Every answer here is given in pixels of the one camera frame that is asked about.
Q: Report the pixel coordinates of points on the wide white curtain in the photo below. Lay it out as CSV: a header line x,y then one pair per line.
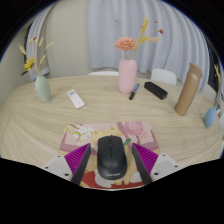
x,y
180,36

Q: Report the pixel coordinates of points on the bronze drink bottle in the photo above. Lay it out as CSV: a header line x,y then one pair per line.
x,y
187,91

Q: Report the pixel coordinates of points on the pink vase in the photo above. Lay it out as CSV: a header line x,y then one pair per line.
x,y
127,76

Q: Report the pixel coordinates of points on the blue vase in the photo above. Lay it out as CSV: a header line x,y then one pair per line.
x,y
210,117

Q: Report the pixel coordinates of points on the yellow dried flower bunch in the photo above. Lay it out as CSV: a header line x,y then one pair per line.
x,y
30,63

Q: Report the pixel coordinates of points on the pale green vase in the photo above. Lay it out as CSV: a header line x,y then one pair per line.
x,y
43,89

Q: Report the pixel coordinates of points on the blue-capped marker pen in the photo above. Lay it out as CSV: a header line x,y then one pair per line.
x,y
133,92

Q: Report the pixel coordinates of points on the cartoon print mouse pad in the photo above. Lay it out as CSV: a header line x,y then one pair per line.
x,y
80,135

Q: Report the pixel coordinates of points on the black computer mouse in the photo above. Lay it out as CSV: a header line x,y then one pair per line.
x,y
111,158

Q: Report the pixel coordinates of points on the small white remote control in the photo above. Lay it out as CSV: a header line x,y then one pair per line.
x,y
76,99

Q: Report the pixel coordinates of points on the black rectangular box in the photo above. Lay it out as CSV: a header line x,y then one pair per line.
x,y
155,90

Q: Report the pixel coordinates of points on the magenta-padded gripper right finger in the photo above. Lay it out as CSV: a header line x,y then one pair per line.
x,y
146,159

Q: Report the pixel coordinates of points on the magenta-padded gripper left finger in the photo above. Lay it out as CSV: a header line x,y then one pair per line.
x,y
78,160

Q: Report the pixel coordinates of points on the tall dried flower bunch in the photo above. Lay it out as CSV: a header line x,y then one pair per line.
x,y
218,80

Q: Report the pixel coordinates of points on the narrow white curtain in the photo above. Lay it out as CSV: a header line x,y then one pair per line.
x,y
38,30

